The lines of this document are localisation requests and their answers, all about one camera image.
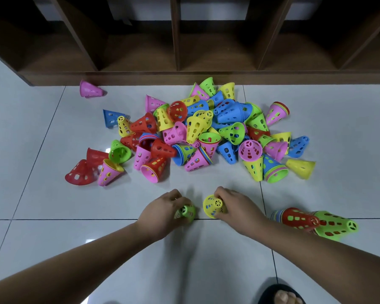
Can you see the person's right hand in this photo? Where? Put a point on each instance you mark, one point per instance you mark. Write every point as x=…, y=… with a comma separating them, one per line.
x=242, y=213

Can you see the person's left hand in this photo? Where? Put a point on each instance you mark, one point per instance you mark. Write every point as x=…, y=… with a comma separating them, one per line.
x=158, y=215

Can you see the person's right fingers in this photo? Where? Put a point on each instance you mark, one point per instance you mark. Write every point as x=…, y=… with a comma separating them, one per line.
x=225, y=193

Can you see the person's left fingers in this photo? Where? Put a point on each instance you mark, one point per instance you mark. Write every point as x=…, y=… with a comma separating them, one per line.
x=181, y=201

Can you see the green perforated plastic cone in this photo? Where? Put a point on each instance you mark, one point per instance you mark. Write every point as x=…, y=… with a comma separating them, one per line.
x=188, y=212

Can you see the yellow perforated plastic cone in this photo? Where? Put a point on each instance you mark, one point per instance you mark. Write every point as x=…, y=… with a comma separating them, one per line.
x=209, y=207

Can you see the person's right forearm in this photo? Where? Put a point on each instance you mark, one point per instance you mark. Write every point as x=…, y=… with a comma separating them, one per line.
x=323, y=265

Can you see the person's left forearm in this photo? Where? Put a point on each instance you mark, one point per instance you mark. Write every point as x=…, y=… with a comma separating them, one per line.
x=76, y=269

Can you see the pile of colourful toy cones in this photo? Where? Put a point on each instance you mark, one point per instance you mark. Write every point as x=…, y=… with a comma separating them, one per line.
x=198, y=123

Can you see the red nested cone stack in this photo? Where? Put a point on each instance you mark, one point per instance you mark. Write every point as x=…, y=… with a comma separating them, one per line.
x=299, y=219

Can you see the black slipper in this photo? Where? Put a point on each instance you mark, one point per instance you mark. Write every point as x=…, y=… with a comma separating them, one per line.
x=266, y=296

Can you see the green nested cone stack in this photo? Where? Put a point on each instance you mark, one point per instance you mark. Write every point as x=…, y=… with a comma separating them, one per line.
x=334, y=225

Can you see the brown wooden shelf unit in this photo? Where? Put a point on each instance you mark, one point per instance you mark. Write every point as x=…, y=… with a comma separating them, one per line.
x=215, y=53

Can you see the pink perforated plastic cone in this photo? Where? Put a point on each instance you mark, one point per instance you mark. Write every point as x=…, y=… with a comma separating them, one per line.
x=89, y=89

